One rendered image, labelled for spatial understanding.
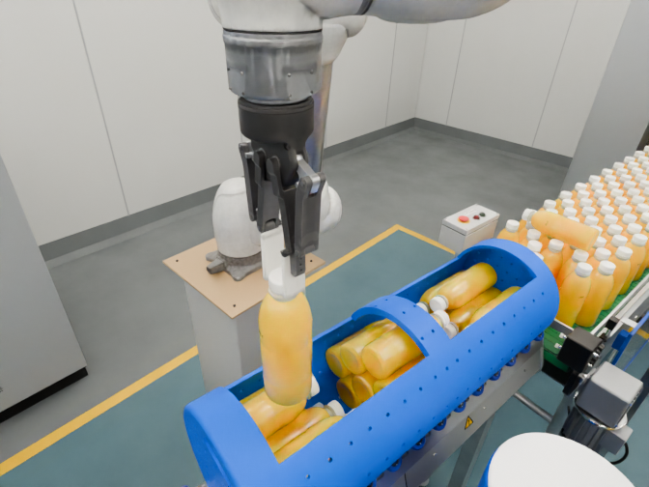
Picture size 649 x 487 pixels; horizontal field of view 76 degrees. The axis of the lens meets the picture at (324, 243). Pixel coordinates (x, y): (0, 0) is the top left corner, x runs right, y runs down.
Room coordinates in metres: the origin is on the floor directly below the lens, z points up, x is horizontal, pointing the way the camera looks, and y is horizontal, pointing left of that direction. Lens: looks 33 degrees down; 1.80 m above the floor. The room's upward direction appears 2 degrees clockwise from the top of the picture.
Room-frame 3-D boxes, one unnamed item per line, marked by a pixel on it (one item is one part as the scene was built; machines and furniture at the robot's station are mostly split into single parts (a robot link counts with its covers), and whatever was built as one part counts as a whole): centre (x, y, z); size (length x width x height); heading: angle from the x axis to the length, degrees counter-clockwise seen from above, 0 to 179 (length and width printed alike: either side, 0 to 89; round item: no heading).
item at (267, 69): (0.42, 0.05, 1.73); 0.09 x 0.09 x 0.06
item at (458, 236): (1.30, -0.52, 1.05); 0.20 x 0.10 x 0.10; 130
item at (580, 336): (0.82, -0.71, 0.95); 0.10 x 0.07 x 0.10; 40
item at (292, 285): (0.40, 0.04, 1.50); 0.03 x 0.01 x 0.07; 130
